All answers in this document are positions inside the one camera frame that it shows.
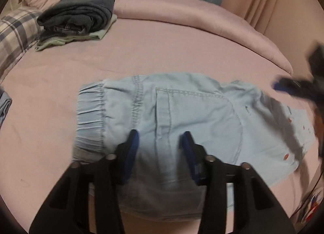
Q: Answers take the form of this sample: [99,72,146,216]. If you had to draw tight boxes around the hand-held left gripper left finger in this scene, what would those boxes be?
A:
[29,130,140,234]

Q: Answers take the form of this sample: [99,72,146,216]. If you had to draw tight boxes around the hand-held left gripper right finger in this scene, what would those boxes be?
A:
[180,131,296,234]

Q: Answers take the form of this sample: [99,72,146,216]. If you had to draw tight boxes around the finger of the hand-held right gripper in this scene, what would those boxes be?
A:
[272,77,304,96]

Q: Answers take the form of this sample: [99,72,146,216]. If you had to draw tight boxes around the light blue denim pants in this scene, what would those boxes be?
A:
[72,72,317,222]

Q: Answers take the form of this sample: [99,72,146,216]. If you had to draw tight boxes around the pink curtain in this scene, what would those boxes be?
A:
[220,0,324,52]

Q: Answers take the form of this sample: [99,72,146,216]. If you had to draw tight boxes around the pink bed sheet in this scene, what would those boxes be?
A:
[0,16,320,234]

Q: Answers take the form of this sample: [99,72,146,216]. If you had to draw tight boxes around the folded light green garment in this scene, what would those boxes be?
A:
[35,14,118,52]

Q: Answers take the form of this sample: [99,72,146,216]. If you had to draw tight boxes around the colourful printed item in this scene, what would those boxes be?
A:
[291,190,322,224]

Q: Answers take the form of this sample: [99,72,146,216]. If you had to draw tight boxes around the pink comforter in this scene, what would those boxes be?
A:
[23,0,294,78]

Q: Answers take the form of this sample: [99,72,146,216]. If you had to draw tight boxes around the blue striped cloth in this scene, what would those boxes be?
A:
[0,87,13,129]

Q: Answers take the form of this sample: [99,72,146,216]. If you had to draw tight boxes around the folded dark jeans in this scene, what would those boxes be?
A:
[37,0,116,39]

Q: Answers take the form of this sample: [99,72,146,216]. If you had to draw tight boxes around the plaid pillow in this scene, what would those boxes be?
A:
[0,8,45,79]

